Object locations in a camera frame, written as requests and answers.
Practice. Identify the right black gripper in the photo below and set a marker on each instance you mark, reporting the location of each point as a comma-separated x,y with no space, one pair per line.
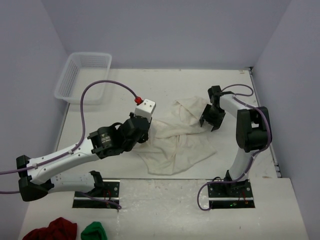
217,123

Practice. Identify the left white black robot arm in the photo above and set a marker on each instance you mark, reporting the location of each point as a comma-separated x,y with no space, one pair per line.
41,176

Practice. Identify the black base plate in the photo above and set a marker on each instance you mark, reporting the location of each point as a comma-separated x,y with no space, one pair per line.
237,195
108,197

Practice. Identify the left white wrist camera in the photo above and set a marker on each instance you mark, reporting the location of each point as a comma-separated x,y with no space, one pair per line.
145,109

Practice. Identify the green t shirt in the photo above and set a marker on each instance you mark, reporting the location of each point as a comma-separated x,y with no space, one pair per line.
94,231

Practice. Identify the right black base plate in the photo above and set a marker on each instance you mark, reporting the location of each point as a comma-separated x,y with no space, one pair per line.
237,195

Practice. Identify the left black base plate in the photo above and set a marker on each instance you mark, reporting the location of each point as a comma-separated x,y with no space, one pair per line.
108,197

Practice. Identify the red t shirt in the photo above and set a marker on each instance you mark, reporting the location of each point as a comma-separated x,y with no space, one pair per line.
58,229

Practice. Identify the white t shirt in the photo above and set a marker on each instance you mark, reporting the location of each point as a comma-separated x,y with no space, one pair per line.
176,141

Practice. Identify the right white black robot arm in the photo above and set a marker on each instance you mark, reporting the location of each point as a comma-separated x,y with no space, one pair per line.
253,132

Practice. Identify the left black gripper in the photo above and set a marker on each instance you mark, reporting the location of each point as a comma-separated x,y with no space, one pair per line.
145,135

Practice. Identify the white plastic basket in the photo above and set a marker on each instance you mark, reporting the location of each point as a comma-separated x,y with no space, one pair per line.
80,70

